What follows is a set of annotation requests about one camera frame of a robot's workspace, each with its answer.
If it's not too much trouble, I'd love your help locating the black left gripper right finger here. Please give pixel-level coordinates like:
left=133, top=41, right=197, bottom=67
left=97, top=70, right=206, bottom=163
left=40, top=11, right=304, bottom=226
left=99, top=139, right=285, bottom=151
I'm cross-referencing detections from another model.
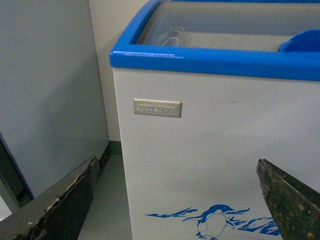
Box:
left=256, top=159, right=320, bottom=240

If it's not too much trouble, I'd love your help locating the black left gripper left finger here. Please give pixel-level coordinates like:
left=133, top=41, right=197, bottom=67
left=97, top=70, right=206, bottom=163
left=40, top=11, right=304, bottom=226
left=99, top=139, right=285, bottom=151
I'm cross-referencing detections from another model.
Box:
left=0, top=156, right=100, bottom=240

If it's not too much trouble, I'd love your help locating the glass sliding freezer lid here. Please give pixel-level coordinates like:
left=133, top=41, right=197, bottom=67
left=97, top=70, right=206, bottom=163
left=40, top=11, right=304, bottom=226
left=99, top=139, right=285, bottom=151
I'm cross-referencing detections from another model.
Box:
left=137, top=1, right=320, bottom=52

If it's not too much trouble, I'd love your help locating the grey cabinet at left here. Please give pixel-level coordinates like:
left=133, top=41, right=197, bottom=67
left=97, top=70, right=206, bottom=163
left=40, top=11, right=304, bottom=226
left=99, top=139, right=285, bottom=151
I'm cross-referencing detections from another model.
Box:
left=0, top=0, right=109, bottom=197

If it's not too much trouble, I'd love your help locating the white blue chest freezer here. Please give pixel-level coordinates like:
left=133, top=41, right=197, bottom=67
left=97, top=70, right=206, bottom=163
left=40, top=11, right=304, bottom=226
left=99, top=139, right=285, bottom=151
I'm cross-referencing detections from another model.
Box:
left=109, top=0, right=320, bottom=240

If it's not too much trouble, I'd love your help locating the silver brand nameplate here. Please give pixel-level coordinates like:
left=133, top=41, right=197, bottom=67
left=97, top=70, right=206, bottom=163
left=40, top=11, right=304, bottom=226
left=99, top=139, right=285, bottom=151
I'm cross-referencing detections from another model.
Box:
left=133, top=98, right=182, bottom=118

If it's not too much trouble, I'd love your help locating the white wire freezer basket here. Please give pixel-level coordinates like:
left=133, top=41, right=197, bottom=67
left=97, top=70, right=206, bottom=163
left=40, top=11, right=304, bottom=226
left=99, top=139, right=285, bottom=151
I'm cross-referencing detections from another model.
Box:
left=161, top=27, right=185, bottom=47

